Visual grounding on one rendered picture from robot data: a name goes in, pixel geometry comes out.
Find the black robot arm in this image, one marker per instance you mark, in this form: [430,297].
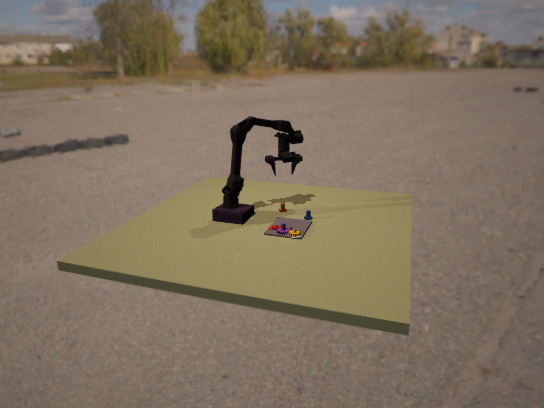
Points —
[238,135]

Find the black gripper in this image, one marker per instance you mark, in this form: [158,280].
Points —
[271,159]

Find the purple gear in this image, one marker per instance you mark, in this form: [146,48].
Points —
[283,230]

